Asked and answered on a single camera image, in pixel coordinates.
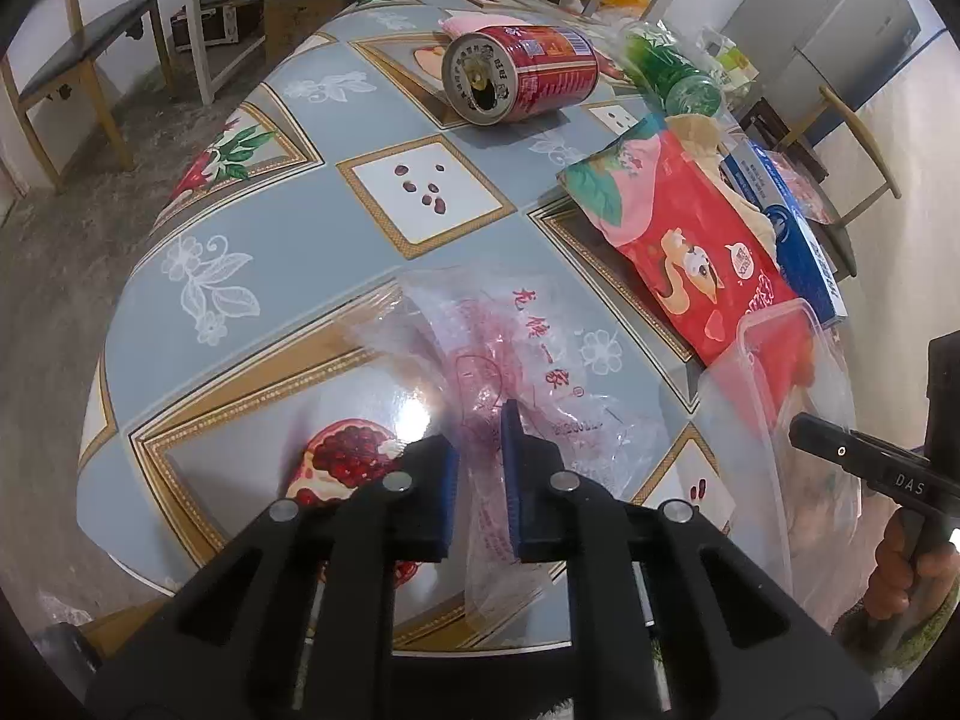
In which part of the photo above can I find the blue white carton box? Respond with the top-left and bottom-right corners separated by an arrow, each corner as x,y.
721,140 -> 848,327

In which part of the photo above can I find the red snack bag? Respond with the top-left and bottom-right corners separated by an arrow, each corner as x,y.
558,117 -> 796,364

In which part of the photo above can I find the clear pink-printed plastic bag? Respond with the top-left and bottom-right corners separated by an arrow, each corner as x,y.
350,265 -> 664,622

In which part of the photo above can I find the beige paper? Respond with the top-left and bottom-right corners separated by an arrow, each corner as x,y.
665,114 -> 776,260

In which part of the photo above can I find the person's right hand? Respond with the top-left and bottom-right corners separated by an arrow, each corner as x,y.
862,512 -> 958,624

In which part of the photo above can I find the white mattress blue trim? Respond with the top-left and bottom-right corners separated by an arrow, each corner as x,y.
839,32 -> 958,447

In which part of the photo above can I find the wooden chair by mattress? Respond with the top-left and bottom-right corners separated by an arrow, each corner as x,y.
737,85 -> 902,283

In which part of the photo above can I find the patterned vinyl tablecloth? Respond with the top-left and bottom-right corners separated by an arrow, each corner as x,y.
73,0 -> 858,653

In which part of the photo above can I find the grey refrigerator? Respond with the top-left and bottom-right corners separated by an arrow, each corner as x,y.
722,0 -> 921,124

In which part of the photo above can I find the green plastic bottle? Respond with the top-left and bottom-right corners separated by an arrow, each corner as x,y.
620,21 -> 724,117

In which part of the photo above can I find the red drink can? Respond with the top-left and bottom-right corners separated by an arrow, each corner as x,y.
441,25 -> 601,127

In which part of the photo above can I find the brown cardboard box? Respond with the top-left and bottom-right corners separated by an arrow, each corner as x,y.
263,0 -> 345,67

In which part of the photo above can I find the microwave oven on floor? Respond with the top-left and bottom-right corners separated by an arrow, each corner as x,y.
171,2 -> 263,52

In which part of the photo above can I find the wooden chair black seat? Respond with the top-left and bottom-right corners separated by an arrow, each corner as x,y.
2,0 -> 176,192

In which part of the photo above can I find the pink packet behind can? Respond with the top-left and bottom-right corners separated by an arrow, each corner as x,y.
439,10 -> 527,39

